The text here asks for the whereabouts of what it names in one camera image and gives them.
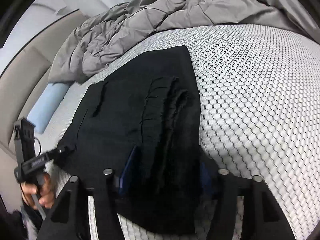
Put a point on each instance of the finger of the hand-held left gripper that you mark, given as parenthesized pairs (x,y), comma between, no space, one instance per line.
(58,152)

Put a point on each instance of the grey duvet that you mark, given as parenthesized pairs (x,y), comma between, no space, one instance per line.
(175,12)

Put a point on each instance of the person's left hand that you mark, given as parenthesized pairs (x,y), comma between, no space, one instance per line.
(46,195)

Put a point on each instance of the light blue pillow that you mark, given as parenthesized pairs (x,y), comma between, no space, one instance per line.
(48,105)

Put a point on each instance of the black pants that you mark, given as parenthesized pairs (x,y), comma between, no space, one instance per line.
(150,105)

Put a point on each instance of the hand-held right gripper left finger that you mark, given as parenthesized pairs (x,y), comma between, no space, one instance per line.
(127,170)

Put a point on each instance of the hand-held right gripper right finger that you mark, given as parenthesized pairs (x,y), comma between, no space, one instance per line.
(205,178)

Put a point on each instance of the beige padded headboard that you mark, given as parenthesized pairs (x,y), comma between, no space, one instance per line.
(25,80)

